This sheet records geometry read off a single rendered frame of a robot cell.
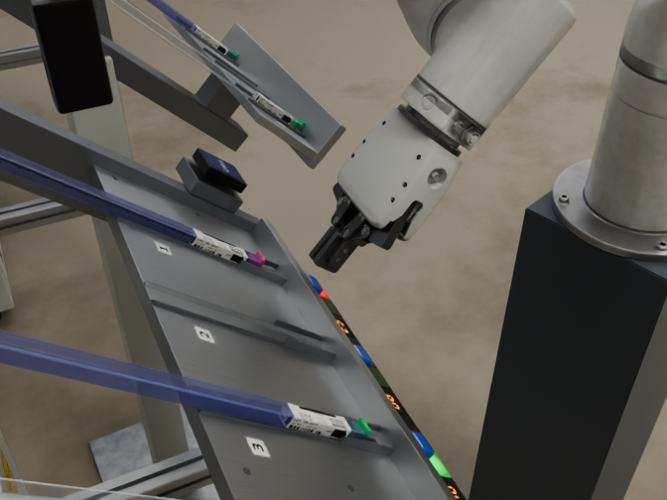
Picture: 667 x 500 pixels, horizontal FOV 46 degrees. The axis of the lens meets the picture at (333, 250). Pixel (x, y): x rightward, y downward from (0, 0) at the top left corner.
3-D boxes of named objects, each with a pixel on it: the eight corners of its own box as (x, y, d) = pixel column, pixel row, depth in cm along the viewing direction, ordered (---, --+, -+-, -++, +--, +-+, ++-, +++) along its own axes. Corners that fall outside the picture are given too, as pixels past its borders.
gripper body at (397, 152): (488, 163, 73) (413, 252, 76) (432, 113, 80) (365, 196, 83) (442, 129, 68) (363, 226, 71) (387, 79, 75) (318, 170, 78)
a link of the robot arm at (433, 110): (502, 144, 73) (481, 169, 74) (453, 102, 79) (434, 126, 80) (452, 105, 68) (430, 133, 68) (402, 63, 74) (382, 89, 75)
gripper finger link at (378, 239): (412, 248, 72) (367, 252, 76) (424, 171, 74) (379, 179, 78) (404, 244, 71) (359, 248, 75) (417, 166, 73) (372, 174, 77)
